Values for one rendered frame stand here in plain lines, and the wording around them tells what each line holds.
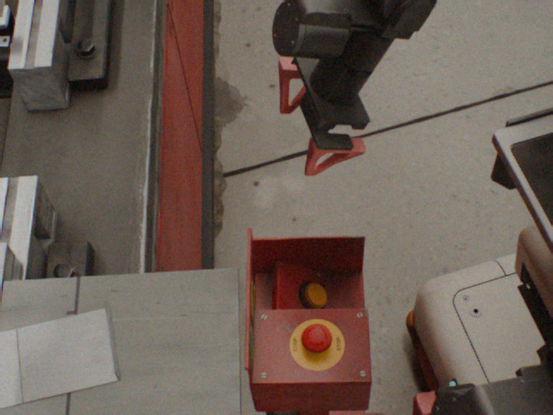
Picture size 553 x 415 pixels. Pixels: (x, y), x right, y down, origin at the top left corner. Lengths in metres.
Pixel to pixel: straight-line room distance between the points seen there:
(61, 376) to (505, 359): 0.99
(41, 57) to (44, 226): 0.24
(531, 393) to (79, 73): 0.82
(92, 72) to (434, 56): 1.36
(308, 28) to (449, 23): 1.68
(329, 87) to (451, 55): 1.52
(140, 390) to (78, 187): 0.38
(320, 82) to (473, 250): 1.22
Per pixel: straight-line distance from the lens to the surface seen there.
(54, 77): 1.23
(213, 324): 0.93
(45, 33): 1.25
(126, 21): 1.37
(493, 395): 0.67
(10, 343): 0.97
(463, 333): 1.72
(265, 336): 1.16
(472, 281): 1.77
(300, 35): 0.87
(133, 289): 0.96
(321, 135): 0.96
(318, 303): 1.23
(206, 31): 2.46
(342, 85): 0.95
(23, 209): 1.09
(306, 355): 1.14
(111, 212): 1.17
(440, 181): 2.21
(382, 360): 1.98
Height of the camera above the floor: 1.85
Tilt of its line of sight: 59 degrees down
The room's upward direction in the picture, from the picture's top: 6 degrees counter-clockwise
